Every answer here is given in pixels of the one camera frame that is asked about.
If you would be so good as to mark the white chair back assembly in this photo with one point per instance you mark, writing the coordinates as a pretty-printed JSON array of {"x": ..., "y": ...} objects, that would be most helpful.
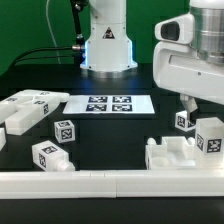
[{"x": 23, "y": 110}]

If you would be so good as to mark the white fence bar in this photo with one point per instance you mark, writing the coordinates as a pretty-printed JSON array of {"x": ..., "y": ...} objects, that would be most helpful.
[
  {"x": 111, "y": 184},
  {"x": 2, "y": 138}
]

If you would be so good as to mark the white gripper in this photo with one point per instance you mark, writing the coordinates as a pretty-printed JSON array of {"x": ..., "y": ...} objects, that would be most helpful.
[{"x": 177, "y": 68}]

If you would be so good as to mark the white front fence bar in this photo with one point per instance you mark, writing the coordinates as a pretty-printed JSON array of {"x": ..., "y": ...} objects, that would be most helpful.
[{"x": 111, "y": 184}]

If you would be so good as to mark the white chair seat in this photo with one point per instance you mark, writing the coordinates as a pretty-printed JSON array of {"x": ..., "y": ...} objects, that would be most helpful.
[{"x": 179, "y": 153}]

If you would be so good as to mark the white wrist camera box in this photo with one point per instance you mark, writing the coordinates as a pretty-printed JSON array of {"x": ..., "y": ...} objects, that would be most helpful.
[{"x": 177, "y": 30}]

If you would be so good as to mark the white marker sheet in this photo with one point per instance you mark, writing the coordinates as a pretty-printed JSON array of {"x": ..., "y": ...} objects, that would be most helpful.
[{"x": 109, "y": 104}]

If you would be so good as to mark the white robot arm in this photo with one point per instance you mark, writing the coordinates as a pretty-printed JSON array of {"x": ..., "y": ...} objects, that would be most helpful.
[{"x": 108, "y": 51}]

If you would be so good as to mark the white left fence bar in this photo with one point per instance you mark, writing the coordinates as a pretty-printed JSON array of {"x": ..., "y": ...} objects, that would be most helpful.
[{"x": 2, "y": 138}]

